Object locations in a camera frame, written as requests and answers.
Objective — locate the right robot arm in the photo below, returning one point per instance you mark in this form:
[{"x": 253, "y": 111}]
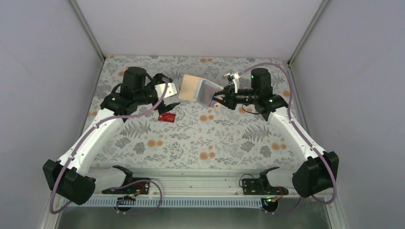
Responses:
[{"x": 317, "y": 168}]

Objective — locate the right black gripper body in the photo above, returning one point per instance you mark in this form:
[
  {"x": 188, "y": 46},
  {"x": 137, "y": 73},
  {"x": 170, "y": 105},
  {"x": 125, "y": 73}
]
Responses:
[{"x": 229, "y": 98}]

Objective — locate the aluminium mounting rail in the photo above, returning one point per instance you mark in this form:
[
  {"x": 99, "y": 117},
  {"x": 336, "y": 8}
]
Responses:
[{"x": 215, "y": 183}]

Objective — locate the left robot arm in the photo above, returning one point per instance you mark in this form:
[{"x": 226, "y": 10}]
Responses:
[{"x": 137, "y": 95}]

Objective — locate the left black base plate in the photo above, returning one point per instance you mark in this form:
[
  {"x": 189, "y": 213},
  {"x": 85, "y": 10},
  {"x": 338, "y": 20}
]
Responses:
[{"x": 138, "y": 185}]

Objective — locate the red credit card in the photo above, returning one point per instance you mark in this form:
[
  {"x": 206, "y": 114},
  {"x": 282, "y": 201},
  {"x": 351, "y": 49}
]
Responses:
[{"x": 167, "y": 117}]

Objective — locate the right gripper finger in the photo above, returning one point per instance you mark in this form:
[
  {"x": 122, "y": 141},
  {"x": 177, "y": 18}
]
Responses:
[
  {"x": 218, "y": 101},
  {"x": 220, "y": 93}
]

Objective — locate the grey slotted cable duct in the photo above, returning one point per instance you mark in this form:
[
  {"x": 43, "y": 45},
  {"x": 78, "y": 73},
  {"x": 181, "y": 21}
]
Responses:
[{"x": 171, "y": 202}]

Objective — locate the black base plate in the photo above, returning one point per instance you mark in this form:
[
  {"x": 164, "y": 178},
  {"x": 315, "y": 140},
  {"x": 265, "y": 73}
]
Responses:
[
  {"x": 252, "y": 187},
  {"x": 138, "y": 185}
]

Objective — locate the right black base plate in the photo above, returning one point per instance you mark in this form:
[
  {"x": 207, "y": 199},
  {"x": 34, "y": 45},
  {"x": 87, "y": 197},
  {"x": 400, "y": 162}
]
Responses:
[{"x": 252, "y": 187}]

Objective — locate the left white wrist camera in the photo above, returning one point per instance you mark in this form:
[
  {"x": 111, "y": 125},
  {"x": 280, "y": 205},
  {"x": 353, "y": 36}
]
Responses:
[{"x": 165, "y": 91}]

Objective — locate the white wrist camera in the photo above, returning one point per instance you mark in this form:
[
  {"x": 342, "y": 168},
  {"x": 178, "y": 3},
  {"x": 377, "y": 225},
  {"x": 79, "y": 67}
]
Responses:
[
  {"x": 165, "y": 91},
  {"x": 233, "y": 78}
]

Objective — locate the floral patterned table mat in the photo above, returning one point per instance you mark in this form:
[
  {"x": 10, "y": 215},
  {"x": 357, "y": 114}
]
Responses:
[{"x": 200, "y": 137}]

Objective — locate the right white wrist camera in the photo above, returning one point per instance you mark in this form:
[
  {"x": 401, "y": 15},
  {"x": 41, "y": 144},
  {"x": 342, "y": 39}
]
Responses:
[{"x": 233, "y": 78}]

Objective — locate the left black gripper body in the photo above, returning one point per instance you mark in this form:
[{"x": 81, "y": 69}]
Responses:
[{"x": 161, "y": 78}]

